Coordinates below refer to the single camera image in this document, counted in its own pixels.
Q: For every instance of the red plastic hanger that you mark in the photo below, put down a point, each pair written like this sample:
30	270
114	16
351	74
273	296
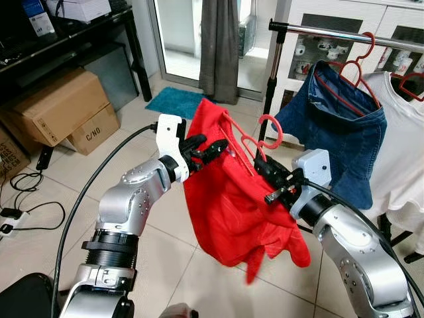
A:
405	75
280	132
361	64

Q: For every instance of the red shirt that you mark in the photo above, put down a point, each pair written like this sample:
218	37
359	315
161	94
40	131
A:
225	205

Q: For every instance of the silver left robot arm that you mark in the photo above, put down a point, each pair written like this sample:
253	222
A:
126	199

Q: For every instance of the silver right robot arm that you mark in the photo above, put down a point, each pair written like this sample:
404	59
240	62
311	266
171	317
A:
358	252

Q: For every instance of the teal floor mat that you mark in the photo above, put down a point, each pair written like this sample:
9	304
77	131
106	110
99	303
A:
173	103

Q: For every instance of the grey curtain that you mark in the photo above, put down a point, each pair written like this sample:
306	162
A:
218	46

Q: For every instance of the cardboard box printed C/NO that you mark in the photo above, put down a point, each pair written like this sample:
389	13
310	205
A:
93	132

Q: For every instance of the glass sliding door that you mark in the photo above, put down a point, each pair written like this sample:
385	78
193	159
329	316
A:
179	40

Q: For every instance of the grey panel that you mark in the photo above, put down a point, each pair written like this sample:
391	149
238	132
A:
116	76

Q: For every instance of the grey green carton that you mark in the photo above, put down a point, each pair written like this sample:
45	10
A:
247	36

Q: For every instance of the plain white t-shirt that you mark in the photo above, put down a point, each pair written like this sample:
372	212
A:
401	146

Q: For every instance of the large brown cardboard box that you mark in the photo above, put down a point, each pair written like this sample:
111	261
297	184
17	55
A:
59	106

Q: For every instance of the black power adapter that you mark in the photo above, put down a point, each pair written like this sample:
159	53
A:
45	159

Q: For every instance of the metal clothes rack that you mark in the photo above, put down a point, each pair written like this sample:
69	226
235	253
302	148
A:
331	34

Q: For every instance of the grey robot leg part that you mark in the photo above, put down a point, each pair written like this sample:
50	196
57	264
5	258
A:
177	311

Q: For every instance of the white glass-door cabinet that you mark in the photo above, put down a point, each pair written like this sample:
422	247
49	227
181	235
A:
311	13

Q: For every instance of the black desk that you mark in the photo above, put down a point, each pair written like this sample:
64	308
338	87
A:
66	40

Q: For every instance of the white flat box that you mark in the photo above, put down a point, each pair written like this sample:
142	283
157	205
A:
79	10

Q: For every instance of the blue and white box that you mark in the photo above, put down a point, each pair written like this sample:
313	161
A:
38	18

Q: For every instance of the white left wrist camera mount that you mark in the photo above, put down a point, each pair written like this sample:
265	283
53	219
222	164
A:
169	132

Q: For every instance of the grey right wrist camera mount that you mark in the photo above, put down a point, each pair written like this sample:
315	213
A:
315	165

